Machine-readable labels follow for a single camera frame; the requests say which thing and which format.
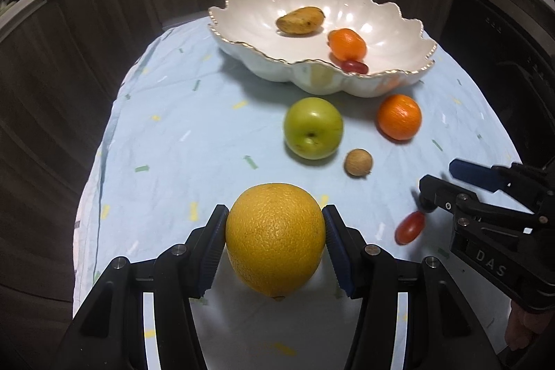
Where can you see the dark wood base cabinets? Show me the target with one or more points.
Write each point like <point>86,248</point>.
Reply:
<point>65,71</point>

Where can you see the black built-in dishwasher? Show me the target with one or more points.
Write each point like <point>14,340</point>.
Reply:
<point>511,71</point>

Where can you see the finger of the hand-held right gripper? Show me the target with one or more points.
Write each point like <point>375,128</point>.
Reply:
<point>475,175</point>
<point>438,194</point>

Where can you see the red cherry tomato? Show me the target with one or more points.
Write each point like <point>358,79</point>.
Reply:
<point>409,228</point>
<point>355,67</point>

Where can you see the brown longan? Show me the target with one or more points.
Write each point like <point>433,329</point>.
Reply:
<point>358,163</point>

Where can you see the yellow mango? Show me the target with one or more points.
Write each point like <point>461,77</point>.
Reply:
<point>300,21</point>

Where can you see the person's right hand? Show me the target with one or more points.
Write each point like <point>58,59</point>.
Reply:
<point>527,331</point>

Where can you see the light blue patterned tablecloth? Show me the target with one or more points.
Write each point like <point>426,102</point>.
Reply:
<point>173,144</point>

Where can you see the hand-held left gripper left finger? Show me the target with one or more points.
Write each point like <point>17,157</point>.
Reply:
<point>214,251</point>

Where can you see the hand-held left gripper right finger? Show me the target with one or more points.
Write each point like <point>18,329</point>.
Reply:
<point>336,251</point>

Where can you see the orange tangerine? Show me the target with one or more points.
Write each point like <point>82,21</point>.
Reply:
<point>347,44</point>
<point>399,117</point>

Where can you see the green apple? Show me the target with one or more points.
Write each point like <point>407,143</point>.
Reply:
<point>313,127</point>

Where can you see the yellow lemon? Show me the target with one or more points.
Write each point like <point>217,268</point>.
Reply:
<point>275,240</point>

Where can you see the white scalloped ceramic bowl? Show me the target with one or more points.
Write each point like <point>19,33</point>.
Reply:
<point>303,19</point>

